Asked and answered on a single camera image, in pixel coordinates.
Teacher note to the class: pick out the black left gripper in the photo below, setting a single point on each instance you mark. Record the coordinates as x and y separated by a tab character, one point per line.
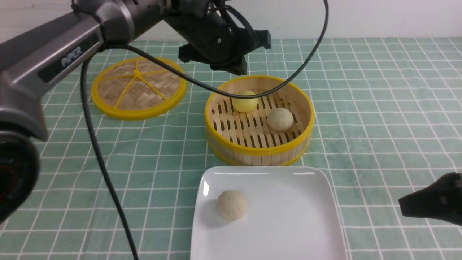
216	34

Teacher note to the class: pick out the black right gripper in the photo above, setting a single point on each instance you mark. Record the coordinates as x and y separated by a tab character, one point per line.
442	200

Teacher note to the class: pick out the bamboo steamer lid yellow rim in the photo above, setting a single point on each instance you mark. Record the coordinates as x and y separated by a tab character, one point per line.
136	89

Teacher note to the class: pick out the beige steamed bun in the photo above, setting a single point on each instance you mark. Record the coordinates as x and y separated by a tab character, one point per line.
280	119

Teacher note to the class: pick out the white square plate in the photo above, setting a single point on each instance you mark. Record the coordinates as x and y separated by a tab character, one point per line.
291	215

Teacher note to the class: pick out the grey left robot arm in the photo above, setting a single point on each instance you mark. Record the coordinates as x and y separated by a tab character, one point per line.
35	61

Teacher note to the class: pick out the white steamed bun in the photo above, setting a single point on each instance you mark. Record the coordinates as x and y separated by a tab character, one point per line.
231	205

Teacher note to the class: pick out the bamboo steamer basket yellow rim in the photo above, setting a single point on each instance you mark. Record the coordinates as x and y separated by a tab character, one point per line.
246	139

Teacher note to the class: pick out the green checkered tablecloth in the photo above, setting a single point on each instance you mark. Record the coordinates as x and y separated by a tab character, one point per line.
388	122

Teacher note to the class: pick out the yellow steamed bun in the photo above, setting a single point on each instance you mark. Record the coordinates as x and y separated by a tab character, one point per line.
245	105

